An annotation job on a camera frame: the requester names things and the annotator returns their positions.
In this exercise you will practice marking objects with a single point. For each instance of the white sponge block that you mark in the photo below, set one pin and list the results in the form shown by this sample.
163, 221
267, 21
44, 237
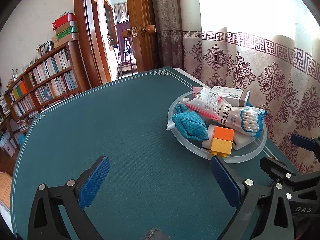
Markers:
240, 140
210, 132

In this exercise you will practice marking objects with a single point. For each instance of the green table mat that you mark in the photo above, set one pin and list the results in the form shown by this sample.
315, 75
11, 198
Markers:
154, 181

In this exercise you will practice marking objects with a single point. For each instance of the blue towel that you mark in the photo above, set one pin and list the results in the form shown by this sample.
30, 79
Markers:
188, 123

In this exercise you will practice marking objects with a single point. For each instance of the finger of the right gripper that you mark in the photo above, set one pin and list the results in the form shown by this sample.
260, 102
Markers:
275, 169
310, 144

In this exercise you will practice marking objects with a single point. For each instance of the orange yellow toy brick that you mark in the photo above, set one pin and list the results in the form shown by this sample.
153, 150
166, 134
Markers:
222, 141

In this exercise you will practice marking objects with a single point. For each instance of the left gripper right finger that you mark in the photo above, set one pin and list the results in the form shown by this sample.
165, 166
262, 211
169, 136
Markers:
275, 221

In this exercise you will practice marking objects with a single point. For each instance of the stacked boxes on shelf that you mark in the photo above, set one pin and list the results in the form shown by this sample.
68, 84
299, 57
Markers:
66, 29

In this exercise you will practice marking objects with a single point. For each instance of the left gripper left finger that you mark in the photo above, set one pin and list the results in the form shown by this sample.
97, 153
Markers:
46, 221

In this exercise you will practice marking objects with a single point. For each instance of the clear plastic bowl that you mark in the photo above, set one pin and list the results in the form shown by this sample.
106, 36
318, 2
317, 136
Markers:
242, 155

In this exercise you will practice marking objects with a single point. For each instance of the bed with woven mat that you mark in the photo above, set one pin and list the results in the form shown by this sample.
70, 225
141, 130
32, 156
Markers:
5, 191

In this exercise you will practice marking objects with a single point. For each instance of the patterned curtain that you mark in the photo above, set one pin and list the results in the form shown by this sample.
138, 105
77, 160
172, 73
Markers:
269, 47

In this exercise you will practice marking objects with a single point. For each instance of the white medicine box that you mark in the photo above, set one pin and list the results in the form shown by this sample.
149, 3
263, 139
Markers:
236, 97

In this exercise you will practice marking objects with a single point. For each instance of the purple hanging clothes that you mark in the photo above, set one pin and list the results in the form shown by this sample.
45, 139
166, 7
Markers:
120, 27

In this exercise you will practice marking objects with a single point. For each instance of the large wooden bookshelf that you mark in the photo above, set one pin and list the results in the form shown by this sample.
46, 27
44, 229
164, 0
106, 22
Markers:
54, 77

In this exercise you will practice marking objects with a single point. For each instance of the grey gloved hand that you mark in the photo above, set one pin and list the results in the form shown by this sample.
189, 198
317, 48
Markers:
156, 234

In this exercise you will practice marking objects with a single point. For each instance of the pink white tissue pack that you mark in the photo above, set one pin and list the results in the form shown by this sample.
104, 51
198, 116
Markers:
205, 102

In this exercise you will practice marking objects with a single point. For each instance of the cotton swab bag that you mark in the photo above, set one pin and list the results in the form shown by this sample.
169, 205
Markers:
246, 120

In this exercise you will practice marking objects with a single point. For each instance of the wooden door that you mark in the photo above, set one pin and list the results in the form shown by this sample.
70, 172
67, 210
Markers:
143, 32

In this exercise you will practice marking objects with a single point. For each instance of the small wooden shelf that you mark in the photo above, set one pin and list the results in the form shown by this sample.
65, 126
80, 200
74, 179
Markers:
6, 117

